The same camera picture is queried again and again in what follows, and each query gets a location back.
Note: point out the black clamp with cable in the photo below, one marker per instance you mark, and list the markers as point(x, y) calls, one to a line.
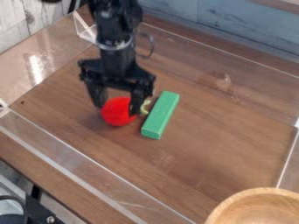
point(34, 213)

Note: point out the clear acrylic enclosure wall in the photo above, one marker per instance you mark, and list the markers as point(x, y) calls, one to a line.
point(224, 144)

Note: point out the red plush strawberry toy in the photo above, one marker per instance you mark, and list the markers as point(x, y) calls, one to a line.
point(115, 112)

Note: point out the clear acrylic corner bracket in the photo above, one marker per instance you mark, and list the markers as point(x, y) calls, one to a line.
point(85, 32)

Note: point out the green rectangular block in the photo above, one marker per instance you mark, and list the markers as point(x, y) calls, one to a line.
point(160, 114)

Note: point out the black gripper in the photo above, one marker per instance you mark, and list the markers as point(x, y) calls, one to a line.
point(115, 70)

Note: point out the wooden bowl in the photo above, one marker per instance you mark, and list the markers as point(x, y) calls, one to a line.
point(263, 205)

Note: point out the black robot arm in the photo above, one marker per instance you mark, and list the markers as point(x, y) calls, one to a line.
point(116, 18)

